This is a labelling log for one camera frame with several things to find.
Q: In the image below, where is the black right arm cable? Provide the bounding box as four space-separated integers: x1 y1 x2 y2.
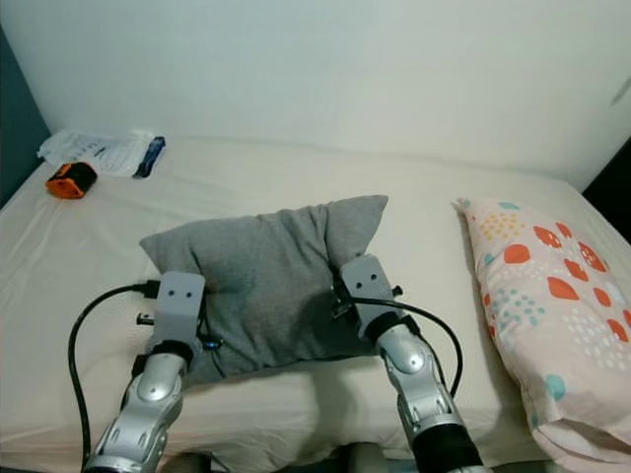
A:
333 294 464 398

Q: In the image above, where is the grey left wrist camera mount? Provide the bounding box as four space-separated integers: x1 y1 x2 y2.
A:
151 272 206 348

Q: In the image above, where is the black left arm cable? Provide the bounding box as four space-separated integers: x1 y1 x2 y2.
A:
67 281 162 469

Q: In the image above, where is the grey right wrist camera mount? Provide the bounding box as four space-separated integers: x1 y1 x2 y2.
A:
340 254 400 331

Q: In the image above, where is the bed with cream sheet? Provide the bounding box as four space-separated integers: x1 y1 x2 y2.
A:
0 136 631 473

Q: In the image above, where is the pink patterned pillow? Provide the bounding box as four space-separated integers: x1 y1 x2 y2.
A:
456 197 631 464

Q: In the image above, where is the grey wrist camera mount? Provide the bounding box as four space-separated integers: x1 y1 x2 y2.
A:
151 272 206 348
340 254 400 331

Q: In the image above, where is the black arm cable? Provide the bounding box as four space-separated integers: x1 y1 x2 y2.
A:
67 281 162 469
333 294 464 398

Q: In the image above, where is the clear plastic bag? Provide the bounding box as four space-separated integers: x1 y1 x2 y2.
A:
37 128 154 178

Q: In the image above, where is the orange and black device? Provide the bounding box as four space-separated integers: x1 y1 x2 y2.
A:
45 162 99 201

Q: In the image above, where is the dark blue packet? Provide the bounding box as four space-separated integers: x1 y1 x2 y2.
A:
133 136 167 179

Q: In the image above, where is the grey pillow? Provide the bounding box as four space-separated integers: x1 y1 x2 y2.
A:
140 194 390 385

